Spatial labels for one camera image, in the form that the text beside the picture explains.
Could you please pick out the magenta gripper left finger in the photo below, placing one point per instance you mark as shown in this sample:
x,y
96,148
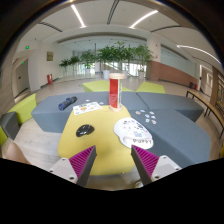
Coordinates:
x,y
77,168

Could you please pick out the wooden bench with black legs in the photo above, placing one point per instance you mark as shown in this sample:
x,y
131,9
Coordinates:
x,y
209,108

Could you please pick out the lime green seat block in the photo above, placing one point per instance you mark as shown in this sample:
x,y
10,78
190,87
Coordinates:
x,y
24,108

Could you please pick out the potted green indoor plants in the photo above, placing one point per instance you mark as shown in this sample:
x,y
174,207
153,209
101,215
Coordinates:
x,y
117,53

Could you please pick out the yellow hexagonal table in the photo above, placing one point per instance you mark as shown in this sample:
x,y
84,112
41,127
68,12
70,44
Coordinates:
x,y
112,156

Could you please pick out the white printed paper sheet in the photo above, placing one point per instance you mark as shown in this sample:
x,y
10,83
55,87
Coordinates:
x,y
86,107

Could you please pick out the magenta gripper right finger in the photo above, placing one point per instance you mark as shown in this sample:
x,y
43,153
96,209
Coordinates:
x,y
151,167

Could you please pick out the red fire extinguisher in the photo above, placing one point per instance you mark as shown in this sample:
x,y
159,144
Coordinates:
x,y
49,78

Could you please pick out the red white cylindrical container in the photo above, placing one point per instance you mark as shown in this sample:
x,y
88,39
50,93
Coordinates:
x,y
115,91

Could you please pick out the black computer mouse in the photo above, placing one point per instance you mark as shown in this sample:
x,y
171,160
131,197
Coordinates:
x,y
84,130

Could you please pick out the grey modular sofa bench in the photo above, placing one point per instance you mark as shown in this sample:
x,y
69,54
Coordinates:
x,y
175,133

